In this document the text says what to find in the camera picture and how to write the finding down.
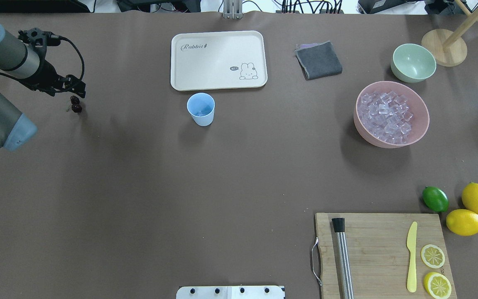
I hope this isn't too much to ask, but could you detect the steel muddler black tip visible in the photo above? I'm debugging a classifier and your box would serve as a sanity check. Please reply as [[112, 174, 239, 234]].
[[332, 218, 354, 299]]

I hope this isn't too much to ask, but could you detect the pink bowl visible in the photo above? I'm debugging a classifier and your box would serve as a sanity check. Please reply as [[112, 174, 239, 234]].
[[353, 81, 430, 148]]

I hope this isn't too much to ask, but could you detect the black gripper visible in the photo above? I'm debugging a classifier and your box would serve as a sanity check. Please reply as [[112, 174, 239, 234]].
[[18, 28, 86, 98]]

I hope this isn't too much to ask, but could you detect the wooden glass stand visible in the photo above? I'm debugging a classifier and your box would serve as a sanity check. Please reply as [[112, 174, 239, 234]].
[[421, 0, 478, 67]]

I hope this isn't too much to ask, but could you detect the wooden cutting board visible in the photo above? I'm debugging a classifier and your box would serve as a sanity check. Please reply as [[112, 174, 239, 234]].
[[315, 213, 448, 299]]

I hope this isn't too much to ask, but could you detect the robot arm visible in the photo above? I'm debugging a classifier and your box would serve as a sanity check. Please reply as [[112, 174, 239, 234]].
[[0, 24, 86, 151]]

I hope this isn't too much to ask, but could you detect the yellow plastic knife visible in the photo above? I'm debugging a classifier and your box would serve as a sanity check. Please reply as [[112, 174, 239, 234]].
[[406, 221, 418, 293]]

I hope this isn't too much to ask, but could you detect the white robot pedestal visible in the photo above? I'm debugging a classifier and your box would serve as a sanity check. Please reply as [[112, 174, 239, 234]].
[[176, 285, 286, 299]]

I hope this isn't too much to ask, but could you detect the cream rabbit tray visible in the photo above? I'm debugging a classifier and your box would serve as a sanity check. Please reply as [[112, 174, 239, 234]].
[[170, 30, 268, 91]]

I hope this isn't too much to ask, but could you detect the lemon slice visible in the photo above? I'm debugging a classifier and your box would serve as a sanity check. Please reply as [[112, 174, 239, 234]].
[[420, 244, 446, 269], [423, 272, 453, 299]]

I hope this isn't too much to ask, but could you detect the mint green bowl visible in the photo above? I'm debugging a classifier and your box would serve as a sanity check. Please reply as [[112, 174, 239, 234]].
[[390, 44, 437, 83]]

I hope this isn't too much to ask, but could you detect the green lime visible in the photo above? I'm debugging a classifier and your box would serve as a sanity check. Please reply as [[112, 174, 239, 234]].
[[422, 186, 449, 212]]

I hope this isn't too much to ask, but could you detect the grey folded cloth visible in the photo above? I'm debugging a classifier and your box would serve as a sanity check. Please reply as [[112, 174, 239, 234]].
[[294, 40, 343, 80]]

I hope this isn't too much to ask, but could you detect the clear ice cubes pile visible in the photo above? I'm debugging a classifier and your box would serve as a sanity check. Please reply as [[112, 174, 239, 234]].
[[357, 91, 414, 145]]

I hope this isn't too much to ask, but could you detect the dark cherry pair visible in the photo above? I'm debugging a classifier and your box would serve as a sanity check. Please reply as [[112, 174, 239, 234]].
[[66, 96, 83, 114]]

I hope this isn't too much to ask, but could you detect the light blue cup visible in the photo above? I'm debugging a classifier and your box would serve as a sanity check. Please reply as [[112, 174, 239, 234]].
[[187, 93, 215, 127]]

